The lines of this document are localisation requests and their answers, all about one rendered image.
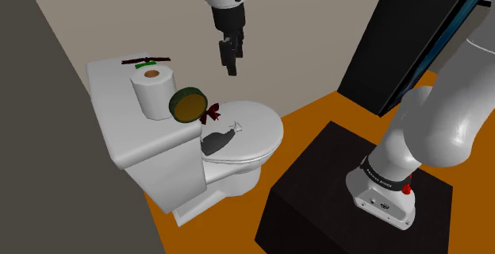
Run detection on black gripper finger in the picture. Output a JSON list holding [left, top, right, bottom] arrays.
[[233, 30, 244, 59], [218, 36, 238, 77]]

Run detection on dark red ribbon bow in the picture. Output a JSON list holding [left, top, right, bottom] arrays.
[[198, 102, 222, 126]]

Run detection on green round tin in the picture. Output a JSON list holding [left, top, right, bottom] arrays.
[[168, 87, 209, 124]]

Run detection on dark red and green stick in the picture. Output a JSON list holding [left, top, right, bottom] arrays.
[[121, 56, 171, 71]]

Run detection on white toilet paper roll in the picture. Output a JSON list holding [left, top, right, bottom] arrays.
[[129, 64, 178, 121]]

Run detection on grey flask with white neck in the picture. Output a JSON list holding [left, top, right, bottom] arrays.
[[200, 121, 244, 156]]

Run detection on black door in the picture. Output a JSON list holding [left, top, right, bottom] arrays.
[[336, 0, 481, 117]]

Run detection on black robot stand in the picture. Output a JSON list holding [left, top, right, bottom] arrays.
[[254, 120, 454, 254]]

